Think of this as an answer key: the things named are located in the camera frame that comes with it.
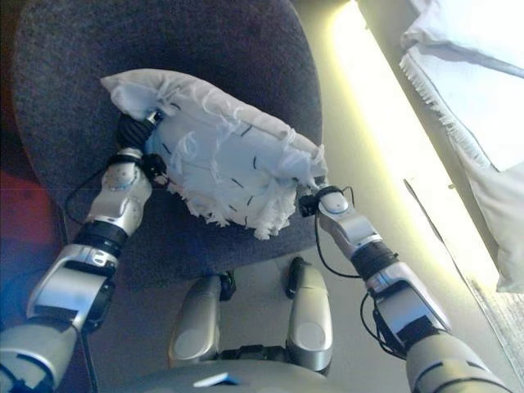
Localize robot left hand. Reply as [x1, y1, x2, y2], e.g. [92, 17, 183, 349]
[115, 108, 165, 155]

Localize white tasselled cushion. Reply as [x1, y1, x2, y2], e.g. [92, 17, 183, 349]
[100, 69, 329, 242]

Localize grey fabric armchair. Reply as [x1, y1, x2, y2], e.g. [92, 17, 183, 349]
[11, 0, 325, 276]

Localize silver robot torso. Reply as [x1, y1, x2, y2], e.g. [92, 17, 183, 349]
[138, 345, 411, 393]

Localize white fringed blanket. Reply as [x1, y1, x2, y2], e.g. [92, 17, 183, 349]
[399, 52, 493, 169]

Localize bed with white bedding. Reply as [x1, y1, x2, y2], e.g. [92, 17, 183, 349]
[399, 0, 524, 295]

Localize grey patterned rug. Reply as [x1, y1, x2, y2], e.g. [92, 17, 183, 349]
[466, 277, 524, 388]

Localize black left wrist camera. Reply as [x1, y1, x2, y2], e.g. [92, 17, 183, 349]
[142, 153, 169, 186]

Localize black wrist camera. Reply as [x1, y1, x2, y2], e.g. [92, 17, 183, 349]
[300, 192, 321, 219]
[142, 153, 169, 186]

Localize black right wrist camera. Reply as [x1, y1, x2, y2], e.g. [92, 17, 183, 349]
[300, 192, 321, 219]

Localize beige bed frame with light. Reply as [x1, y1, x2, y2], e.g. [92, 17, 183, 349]
[325, 0, 524, 296]

